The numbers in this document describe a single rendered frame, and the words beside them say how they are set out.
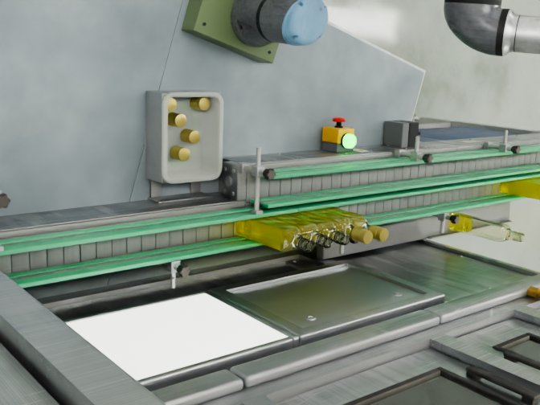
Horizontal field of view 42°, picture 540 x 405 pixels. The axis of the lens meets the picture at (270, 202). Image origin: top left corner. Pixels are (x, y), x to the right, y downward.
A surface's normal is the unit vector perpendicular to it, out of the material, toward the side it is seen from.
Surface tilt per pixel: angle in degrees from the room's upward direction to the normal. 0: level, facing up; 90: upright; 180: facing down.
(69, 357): 90
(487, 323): 0
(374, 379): 90
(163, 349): 90
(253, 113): 0
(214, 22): 4
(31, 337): 90
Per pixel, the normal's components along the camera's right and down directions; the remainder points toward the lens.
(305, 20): 0.58, 0.38
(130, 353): 0.04, -0.98
